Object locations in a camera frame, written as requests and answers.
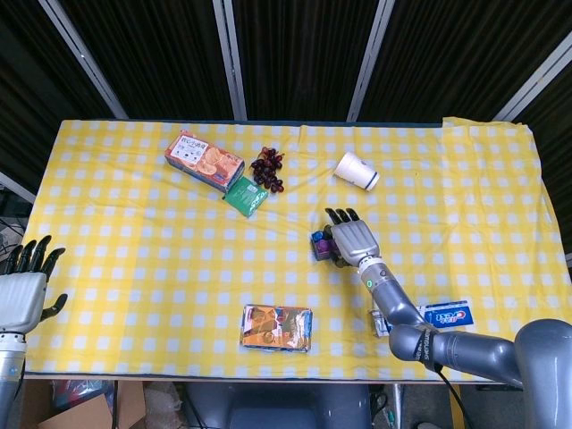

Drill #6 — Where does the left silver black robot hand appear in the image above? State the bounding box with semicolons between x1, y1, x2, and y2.
0;235;68;335

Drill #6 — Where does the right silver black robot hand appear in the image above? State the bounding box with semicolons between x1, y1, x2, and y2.
324;207;383;270

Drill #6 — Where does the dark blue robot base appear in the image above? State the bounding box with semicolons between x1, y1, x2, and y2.
182;382;373;429

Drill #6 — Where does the yellow checkered tablecloth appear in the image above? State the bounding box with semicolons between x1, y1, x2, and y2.
24;115;572;383

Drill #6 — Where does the blue four-stud building block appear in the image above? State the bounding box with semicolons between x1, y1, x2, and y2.
310;228;337;263

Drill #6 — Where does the white paper cup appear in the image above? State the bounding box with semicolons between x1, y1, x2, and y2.
335;151;381;193

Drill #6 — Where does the red bag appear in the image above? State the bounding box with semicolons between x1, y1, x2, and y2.
51;380;116;410

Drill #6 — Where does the dark red grape bunch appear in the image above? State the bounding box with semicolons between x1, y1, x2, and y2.
249;146;286;195

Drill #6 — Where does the green snack packet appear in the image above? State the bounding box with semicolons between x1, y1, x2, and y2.
223;175;270;219

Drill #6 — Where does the white blue toothpaste box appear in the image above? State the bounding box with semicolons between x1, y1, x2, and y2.
367;299;475;339

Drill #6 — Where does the crushed orange blue carton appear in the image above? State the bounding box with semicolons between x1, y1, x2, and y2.
240;305;314;355

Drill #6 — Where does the brown cardboard box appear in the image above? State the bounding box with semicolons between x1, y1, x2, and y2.
27;380;147;429

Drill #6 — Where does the orange blue cracker box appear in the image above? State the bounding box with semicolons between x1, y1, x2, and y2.
163;130;246;194

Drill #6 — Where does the silver partition post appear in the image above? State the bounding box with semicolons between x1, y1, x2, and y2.
212;0;248;121
0;172;37;205
346;0;397;122
492;33;572;122
38;0;130;120

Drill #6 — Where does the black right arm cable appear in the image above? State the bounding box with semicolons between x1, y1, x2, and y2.
417;327;467;429

